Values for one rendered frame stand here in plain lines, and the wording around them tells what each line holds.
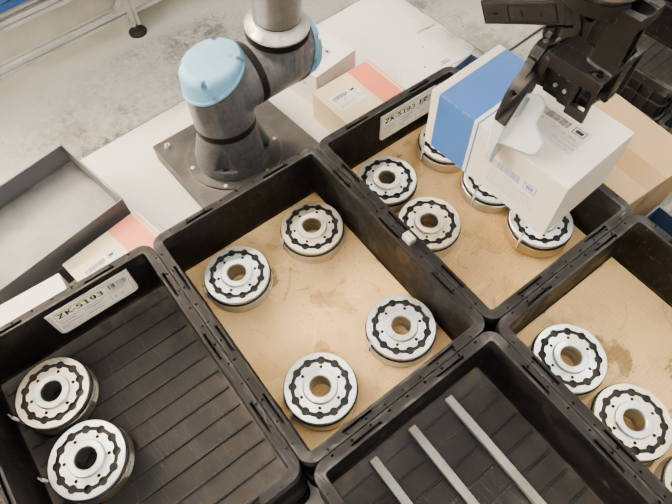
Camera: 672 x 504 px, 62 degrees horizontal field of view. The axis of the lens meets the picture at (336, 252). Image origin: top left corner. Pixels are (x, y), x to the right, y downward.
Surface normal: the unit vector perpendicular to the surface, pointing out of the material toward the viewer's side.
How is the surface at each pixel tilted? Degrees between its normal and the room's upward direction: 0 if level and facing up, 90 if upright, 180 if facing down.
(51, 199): 0
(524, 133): 58
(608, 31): 90
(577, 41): 90
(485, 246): 0
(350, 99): 0
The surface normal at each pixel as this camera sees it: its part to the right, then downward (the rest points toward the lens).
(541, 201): -0.76, 0.57
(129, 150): -0.02, -0.51
